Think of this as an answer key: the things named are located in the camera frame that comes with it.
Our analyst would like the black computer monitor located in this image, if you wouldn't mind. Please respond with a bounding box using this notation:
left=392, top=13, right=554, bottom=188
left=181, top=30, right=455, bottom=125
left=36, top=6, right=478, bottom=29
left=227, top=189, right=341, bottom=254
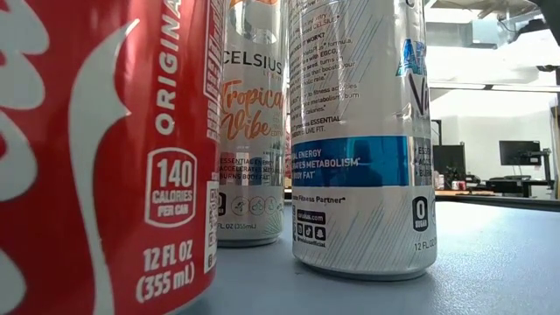
left=499, top=139, right=543, bottom=167
left=431, top=143, right=467, bottom=187

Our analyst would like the Celsius Tropical Vibe can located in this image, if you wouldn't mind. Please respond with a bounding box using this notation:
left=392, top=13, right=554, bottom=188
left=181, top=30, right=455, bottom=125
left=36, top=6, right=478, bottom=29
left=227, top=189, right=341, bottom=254
left=217, top=0, right=289, bottom=249

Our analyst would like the black monitor stand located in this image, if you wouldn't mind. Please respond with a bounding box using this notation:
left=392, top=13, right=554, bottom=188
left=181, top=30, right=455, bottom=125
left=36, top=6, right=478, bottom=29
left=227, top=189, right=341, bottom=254
left=520, top=148, right=553, bottom=189

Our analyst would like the Celsius Arctic Vibe can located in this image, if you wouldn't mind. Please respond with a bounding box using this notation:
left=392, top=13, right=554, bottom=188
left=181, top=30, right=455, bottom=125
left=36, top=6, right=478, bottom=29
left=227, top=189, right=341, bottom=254
left=286, top=0, right=438, bottom=283

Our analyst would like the black office desk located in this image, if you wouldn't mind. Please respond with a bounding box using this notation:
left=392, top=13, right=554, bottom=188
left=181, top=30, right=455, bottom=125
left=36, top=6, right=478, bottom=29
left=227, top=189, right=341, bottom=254
left=483, top=174, right=557, bottom=199

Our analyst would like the red Coca-Cola can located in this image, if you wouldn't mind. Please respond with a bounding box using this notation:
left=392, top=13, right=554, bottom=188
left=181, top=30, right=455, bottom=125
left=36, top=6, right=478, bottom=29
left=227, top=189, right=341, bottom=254
left=0, top=0, right=225, bottom=315

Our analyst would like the grey ceiling duct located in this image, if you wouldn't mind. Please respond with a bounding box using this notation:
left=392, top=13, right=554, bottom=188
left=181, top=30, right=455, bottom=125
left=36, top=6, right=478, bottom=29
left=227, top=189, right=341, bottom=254
left=426, top=19, right=500, bottom=47

